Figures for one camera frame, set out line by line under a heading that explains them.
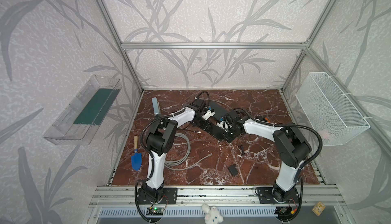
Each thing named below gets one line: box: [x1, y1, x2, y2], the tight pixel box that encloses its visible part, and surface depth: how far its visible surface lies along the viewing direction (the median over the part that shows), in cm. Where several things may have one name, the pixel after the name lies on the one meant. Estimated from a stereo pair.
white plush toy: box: [201, 203, 224, 224], surface depth 67 cm
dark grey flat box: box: [208, 100, 232, 121], surface depth 114 cm
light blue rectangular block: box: [151, 96, 161, 117], surface depth 107 cm
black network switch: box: [192, 116, 239, 143], surface depth 88 cm
